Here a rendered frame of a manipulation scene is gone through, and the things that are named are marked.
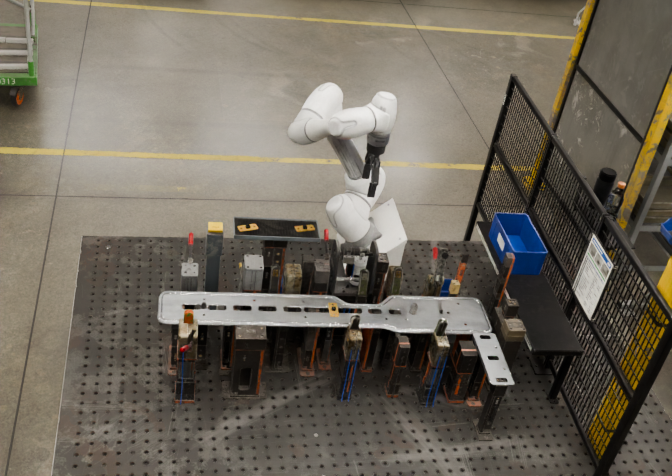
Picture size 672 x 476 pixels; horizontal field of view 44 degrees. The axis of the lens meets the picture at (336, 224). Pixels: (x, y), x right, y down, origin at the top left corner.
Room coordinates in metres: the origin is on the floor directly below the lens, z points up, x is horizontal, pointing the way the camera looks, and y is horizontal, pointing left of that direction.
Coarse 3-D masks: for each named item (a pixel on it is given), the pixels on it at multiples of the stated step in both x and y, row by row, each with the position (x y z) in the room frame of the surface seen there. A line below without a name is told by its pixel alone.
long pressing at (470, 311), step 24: (168, 312) 2.44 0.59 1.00; (216, 312) 2.49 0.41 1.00; (240, 312) 2.51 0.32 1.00; (264, 312) 2.53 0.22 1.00; (288, 312) 2.56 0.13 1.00; (312, 312) 2.58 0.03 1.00; (384, 312) 2.66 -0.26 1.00; (408, 312) 2.69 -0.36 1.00; (432, 312) 2.72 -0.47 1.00; (456, 312) 2.74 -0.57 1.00; (480, 312) 2.77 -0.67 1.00
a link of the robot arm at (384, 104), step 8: (376, 96) 2.88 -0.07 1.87; (384, 96) 2.87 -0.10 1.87; (392, 96) 2.88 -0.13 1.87; (368, 104) 2.88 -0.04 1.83; (376, 104) 2.85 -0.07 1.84; (384, 104) 2.84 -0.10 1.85; (392, 104) 2.86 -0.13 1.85; (376, 112) 2.82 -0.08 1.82; (384, 112) 2.84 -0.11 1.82; (392, 112) 2.85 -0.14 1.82; (376, 120) 2.81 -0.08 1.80; (384, 120) 2.83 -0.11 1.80; (392, 120) 2.86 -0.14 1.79; (376, 128) 2.81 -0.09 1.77; (384, 128) 2.83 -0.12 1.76
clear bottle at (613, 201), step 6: (618, 186) 2.96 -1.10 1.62; (624, 186) 2.96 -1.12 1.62; (612, 192) 2.96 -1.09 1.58; (618, 192) 2.95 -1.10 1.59; (612, 198) 2.95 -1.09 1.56; (618, 198) 2.94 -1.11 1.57; (606, 204) 2.96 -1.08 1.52; (612, 204) 2.94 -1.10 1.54; (618, 204) 2.94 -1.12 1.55; (606, 210) 2.95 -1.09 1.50; (612, 210) 2.94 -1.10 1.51; (618, 210) 2.94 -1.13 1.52; (612, 216) 2.93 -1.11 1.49
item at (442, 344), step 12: (432, 336) 2.54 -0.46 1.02; (444, 336) 2.53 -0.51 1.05; (432, 348) 2.51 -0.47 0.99; (444, 348) 2.47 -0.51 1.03; (432, 360) 2.48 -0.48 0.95; (444, 360) 2.47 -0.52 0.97; (432, 372) 2.48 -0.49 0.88; (420, 384) 2.53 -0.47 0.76; (432, 384) 2.46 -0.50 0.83; (420, 396) 2.49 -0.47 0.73; (432, 396) 2.48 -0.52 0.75
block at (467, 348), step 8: (464, 344) 2.57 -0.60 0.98; (472, 344) 2.58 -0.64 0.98; (456, 352) 2.58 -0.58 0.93; (464, 352) 2.53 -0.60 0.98; (472, 352) 2.53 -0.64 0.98; (456, 360) 2.55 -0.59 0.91; (464, 360) 2.51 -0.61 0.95; (472, 360) 2.52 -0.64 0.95; (456, 368) 2.53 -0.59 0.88; (464, 368) 2.51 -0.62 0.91; (472, 368) 2.52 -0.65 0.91; (448, 376) 2.58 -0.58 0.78; (456, 376) 2.52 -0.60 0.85; (464, 376) 2.52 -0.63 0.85; (448, 384) 2.56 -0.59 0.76; (456, 384) 2.52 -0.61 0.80; (464, 384) 2.53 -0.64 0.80; (448, 392) 2.54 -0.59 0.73; (456, 392) 2.52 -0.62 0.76; (464, 392) 2.52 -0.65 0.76; (448, 400) 2.51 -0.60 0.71; (456, 400) 2.52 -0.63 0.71
